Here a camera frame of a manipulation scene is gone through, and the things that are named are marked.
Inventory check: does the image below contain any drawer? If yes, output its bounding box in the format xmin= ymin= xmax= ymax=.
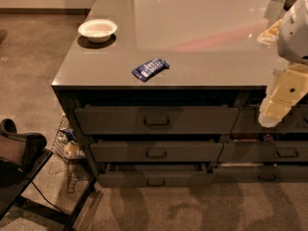
xmin=213 ymin=165 xmax=308 ymax=183
xmin=90 ymin=141 xmax=222 ymax=163
xmin=218 ymin=141 xmax=308 ymax=163
xmin=74 ymin=106 xmax=240 ymax=135
xmin=232 ymin=105 xmax=308 ymax=133
xmin=98 ymin=163 xmax=213 ymax=188

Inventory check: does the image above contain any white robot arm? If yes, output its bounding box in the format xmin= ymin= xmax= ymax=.
xmin=258 ymin=0 xmax=308 ymax=128

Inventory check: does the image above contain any grey drawer cabinet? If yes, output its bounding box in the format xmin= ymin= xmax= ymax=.
xmin=53 ymin=0 xmax=307 ymax=181

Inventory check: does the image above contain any blue snack packet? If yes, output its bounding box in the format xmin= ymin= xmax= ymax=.
xmin=132 ymin=59 xmax=169 ymax=82

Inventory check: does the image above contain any white bowl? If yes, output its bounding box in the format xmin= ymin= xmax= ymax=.
xmin=78 ymin=19 xmax=117 ymax=43

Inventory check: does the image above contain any black chair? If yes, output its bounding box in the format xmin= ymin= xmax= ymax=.
xmin=0 ymin=118 xmax=95 ymax=231

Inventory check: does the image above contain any wire basket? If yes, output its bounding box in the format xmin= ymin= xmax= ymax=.
xmin=50 ymin=113 xmax=87 ymax=194

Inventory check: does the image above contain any black cable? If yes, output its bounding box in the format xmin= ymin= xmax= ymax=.
xmin=29 ymin=179 xmax=65 ymax=214

